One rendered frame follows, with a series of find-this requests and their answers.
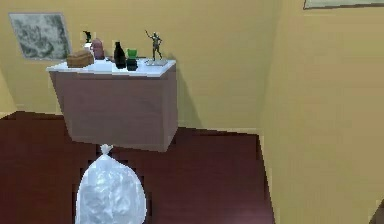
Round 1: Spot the brown cabinet with white top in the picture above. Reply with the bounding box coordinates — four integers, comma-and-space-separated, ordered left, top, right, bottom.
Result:
46, 58, 179, 153

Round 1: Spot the brown bread loaf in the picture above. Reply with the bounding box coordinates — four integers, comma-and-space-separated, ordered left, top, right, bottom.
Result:
66, 49, 95, 69

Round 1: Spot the dark metal figure statue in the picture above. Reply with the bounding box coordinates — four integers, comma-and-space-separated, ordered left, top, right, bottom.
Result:
144, 29, 169, 67

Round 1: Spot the black glass bottle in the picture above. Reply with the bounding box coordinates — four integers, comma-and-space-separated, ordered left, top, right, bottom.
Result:
113, 41, 127, 70

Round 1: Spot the pale brown-framed wall picture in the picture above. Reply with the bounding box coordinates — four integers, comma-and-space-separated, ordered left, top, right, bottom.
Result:
302, 0, 384, 10

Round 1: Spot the brown object at corner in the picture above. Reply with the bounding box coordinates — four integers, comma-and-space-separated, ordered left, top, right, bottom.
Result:
369, 198, 384, 224

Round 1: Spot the pink round bottle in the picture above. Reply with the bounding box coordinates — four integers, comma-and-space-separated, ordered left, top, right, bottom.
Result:
91, 37, 106, 61

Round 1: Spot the white black-pump soap bottle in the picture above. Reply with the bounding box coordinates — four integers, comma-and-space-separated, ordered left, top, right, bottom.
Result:
82, 30, 95, 54

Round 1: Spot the green and black cup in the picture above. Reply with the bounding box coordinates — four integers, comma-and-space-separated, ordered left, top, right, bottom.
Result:
126, 48, 139, 72

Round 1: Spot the white tied rubbish bag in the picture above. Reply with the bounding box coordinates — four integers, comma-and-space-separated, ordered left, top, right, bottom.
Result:
75, 143, 147, 224

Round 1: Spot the grey framed wall picture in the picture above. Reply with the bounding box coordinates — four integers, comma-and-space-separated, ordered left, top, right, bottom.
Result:
8, 12, 73, 61

